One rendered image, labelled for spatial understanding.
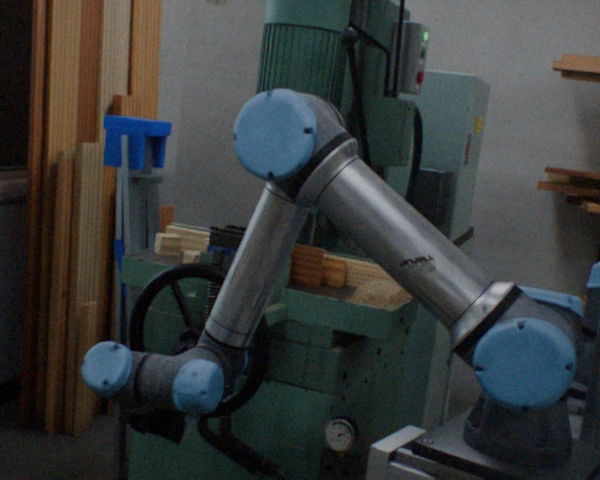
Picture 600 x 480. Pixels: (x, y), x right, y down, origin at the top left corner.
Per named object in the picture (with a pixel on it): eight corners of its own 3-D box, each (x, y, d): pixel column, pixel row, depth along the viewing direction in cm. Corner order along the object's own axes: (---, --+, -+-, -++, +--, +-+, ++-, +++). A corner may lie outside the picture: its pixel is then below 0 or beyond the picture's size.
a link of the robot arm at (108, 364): (122, 395, 124) (68, 387, 127) (153, 414, 134) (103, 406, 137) (137, 341, 127) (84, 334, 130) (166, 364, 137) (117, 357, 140)
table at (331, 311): (91, 289, 182) (94, 260, 181) (167, 270, 210) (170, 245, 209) (375, 352, 161) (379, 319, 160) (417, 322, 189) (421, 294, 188)
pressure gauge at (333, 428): (319, 456, 170) (325, 415, 169) (326, 450, 173) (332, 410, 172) (351, 465, 168) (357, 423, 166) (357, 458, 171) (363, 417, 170)
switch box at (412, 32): (385, 89, 210) (395, 20, 208) (397, 92, 219) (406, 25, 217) (411, 92, 208) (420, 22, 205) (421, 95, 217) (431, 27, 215)
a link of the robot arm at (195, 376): (235, 350, 134) (169, 342, 137) (204, 368, 123) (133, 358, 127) (234, 402, 135) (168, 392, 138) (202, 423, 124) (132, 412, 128)
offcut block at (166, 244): (159, 255, 196) (161, 236, 195) (154, 251, 199) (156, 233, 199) (179, 256, 198) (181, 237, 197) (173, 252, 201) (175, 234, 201)
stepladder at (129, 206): (96, 494, 281) (94, 114, 267) (133, 466, 305) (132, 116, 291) (143, 501, 276) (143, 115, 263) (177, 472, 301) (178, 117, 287)
